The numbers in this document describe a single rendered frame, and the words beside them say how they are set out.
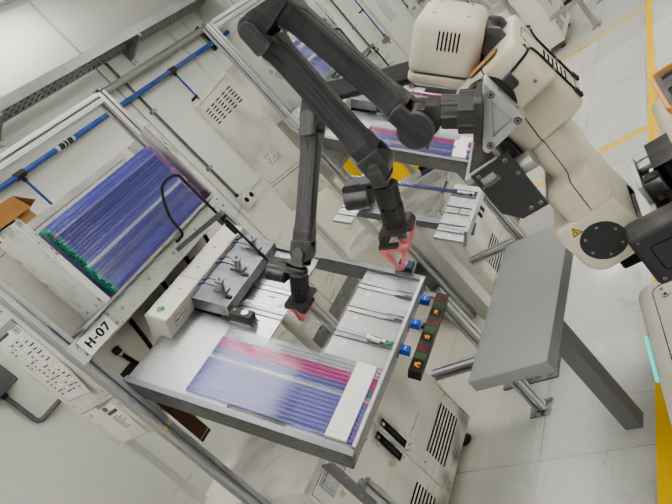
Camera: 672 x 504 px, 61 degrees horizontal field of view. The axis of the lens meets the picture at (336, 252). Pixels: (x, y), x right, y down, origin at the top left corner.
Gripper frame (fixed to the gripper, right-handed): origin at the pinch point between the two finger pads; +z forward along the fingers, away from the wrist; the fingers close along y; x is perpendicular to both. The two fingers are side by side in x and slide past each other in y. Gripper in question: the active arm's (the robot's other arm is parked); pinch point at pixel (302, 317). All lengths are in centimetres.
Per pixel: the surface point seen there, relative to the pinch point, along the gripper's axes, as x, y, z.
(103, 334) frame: -46, 35, -9
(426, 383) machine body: 36, -28, 50
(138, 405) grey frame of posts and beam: -33, 42, 8
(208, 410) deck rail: -9.9, 39.1, 2.3
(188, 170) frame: -57, -29, -24
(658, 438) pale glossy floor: 109, -14, 23
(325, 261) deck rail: -4.8, -29.0, 1.8
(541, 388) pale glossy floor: 78, -45, 54
